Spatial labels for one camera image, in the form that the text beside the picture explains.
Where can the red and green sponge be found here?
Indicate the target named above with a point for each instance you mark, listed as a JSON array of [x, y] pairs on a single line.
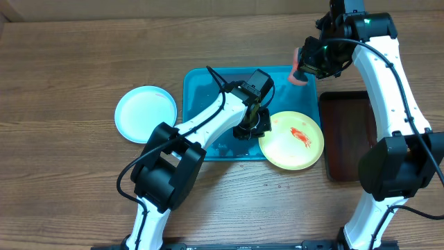
[[295, 77]]

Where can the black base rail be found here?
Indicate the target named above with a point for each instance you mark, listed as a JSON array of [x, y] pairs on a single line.
[[305, 245]]

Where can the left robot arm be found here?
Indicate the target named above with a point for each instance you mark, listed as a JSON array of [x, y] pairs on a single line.
[[166, 171]]

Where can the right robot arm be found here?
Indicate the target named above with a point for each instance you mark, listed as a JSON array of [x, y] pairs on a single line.
[[408, 153]]

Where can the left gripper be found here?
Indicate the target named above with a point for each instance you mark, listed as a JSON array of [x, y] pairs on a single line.
[[265, 124]]

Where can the light blue plate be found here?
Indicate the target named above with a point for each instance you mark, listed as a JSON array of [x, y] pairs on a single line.
[[140, 110]]

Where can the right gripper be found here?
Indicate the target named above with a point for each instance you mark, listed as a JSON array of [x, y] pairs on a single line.
[[308, 64]]

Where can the yellow plate right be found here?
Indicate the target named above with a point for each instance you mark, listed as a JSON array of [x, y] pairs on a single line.
[[294, 142]]

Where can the dark brown rectangular tray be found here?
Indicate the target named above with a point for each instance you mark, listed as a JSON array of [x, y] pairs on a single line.
[[349, 131]]

